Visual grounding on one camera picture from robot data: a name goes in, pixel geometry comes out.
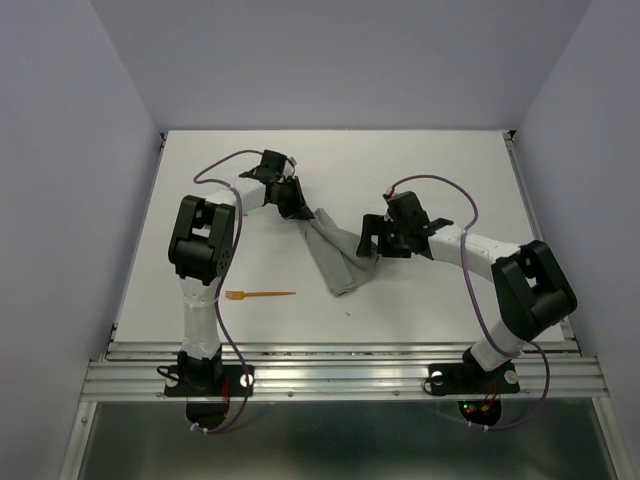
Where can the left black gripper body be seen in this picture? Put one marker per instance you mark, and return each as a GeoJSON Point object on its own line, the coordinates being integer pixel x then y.
{"type": "Point", "coordinates": [288, 198]}

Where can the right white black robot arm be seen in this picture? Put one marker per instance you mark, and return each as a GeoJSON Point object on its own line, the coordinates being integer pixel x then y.
{"type": "Point", "coordinates": [532, 291]}

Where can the orange plastic fork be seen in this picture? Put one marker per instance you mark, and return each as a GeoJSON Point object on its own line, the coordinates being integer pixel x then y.
{"type": "Point", "coordinates": [241, 295]}

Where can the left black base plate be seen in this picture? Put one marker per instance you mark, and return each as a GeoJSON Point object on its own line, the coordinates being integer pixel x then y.
{"type": "Point", "coordinates": [232, 382]}

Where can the grey cloth napkin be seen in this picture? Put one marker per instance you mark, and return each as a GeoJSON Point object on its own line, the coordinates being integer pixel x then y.
{"type": "Point", "coordinates": [333, 249]}

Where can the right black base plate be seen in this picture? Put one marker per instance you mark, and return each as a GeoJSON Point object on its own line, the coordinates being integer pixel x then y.
{"type": "Point", "coordinates": [445, 379]}

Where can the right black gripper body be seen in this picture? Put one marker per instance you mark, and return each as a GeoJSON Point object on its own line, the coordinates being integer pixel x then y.
{"type": "Point", "coordinates": [390, 236]}

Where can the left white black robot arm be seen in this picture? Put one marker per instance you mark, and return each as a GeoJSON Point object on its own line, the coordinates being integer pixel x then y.
{"type": "Point", "coordinates": [204, 239]}

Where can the aluminium rail frame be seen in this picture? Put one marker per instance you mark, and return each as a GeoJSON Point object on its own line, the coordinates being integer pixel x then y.
{"type": "Point", "coordinates": [339, 381]}

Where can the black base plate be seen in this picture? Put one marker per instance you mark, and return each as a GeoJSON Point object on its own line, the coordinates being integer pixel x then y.
{"type": "Point", "coordinates": [232, 382]}
{"type": "Point", "coordinates": [445, 379]}

